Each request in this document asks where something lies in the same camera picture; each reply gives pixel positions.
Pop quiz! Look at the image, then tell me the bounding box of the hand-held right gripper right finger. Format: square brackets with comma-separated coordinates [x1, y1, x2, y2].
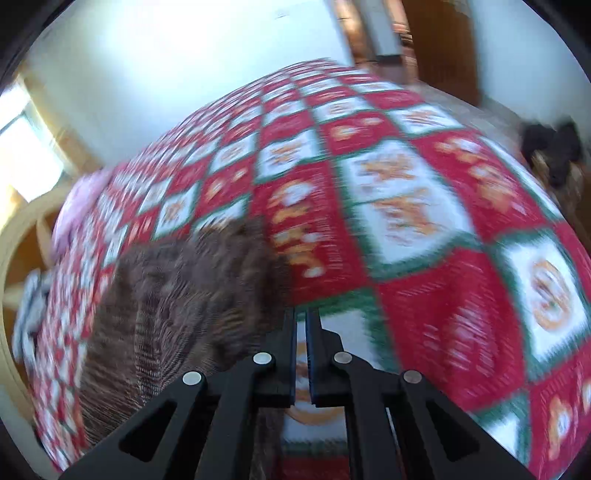
[305, 308, 539, 480]

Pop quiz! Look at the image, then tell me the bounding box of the yellow curtain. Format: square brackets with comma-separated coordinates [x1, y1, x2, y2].
[21, 74, 98, 172]

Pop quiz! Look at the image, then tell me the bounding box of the grey white cloth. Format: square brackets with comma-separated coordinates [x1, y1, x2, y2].
[11, 271, 54, 361]

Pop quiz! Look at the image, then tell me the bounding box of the dark bag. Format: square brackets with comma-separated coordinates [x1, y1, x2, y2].
[522, 121, 583, 186]

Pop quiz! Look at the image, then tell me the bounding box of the cream wooden headboard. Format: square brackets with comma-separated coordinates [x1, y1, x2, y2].
[0, 198, 75, 416]

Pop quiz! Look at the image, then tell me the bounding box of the pink pillow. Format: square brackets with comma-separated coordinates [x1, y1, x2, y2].
[51, 170, 112, 251]

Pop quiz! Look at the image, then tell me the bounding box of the red checkered printed blanket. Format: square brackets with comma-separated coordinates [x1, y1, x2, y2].
[28, 58, 591, 480]

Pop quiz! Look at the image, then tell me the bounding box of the brown striped garment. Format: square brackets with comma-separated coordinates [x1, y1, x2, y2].
[78, 217, 296, 480]

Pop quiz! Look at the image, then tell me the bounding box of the window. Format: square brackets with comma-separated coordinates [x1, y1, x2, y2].
[0, 83, 65, 197]

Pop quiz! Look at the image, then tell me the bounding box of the brown wooden door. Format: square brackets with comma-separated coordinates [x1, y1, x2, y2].
[402, 0, 484, 103]

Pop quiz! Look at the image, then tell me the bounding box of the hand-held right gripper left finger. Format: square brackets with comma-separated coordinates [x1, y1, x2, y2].
[58, 308, 297, 480]

